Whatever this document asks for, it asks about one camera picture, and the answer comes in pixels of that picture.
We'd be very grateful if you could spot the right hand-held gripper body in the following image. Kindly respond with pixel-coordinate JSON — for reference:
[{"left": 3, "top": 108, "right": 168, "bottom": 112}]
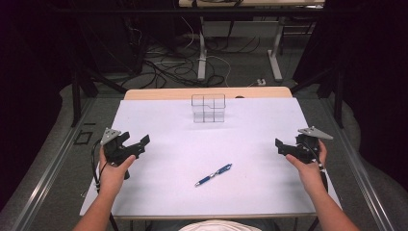
[{"left": 293, "top": 125, "right": 335, "bottom": 166}]

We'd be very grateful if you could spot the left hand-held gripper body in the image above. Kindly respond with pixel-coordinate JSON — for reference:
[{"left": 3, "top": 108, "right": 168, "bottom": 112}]
[{"left": 100, "top": 127, "right": 140, "bottom": 167}]

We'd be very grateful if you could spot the person's left hand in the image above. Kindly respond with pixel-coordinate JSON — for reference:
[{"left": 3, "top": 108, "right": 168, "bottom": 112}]
[{"left": 97, "top": 145, "right": 137, "bottom": 195}]

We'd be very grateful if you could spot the person's right hand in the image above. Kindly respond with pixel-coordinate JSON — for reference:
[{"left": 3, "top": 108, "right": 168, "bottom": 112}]
[{"left": 285, "top": 140, "right": 328, "bottom": 197}]

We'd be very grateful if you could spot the wooden table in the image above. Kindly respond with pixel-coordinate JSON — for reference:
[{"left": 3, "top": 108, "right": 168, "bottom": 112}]
[{"left": 113, "top": 86, "right": 319, "bottom": 231}]

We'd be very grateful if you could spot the black metal stand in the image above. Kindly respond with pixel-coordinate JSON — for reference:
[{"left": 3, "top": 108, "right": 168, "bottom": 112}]
[
  {"left": 290, "top": 61, "right": 345, "bottom": 130},
  {"left": 70, "top": 61, "right": 129, "bottom": 128}
]

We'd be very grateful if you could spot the white table mat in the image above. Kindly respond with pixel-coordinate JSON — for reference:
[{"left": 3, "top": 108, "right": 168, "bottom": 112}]
[{"left": 79, "top": 96, "right": 343, "bottom": 218}]

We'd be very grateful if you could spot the clear acrylic pen holder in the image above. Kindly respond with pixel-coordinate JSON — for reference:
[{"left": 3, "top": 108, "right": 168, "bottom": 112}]
[{"left": 191, "top": 93, "right": 227, "bottom": 124}]

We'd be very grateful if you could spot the blue pen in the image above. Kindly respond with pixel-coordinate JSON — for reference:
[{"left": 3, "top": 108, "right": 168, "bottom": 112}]
[{"left": 193, "top": 163, "right": 233, "bottom": 188}]

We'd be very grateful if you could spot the person's white shirt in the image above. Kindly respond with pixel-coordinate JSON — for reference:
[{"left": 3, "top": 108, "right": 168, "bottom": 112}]
[{"left": 178, "top": 218, "right": 264, "bottom": 231}]

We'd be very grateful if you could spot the desk with white legs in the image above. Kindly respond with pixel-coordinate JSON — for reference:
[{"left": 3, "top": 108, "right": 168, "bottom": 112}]
[{"left": 178, "top": 0, "right": 326, "bottom": 83}]

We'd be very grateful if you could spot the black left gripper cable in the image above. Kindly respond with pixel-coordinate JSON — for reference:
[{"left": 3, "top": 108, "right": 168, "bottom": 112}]
[{"left": 89, "top": 139, "right": 109, "bottom": 194}]

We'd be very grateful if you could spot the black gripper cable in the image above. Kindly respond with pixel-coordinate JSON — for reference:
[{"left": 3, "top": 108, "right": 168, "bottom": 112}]
[
  {"left": 303, "top": 141, "right": 330, "bottom": 194},
  {"left": 89, "top": 139, "right": 109, "bottom": 194}
]

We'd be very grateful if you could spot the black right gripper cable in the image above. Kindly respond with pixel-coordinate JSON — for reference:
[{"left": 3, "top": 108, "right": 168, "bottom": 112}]
[{"left": 303, "top": 141, "right": 330, "bottom": 194}]

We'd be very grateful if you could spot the aluminium floor rail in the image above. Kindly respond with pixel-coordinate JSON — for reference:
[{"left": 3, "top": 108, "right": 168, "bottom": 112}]
[
  {"left": 320, "top": 95, "right": 398, "bottom": 231},
  {"left": 11, "top": 95, "right": 97, "bottom": 231}
]

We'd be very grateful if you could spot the tangle of floor cables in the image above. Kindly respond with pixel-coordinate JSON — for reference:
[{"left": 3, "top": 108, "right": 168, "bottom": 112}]
[{"left": 128, "top": 15, "right": 262, "bottom": 90}]

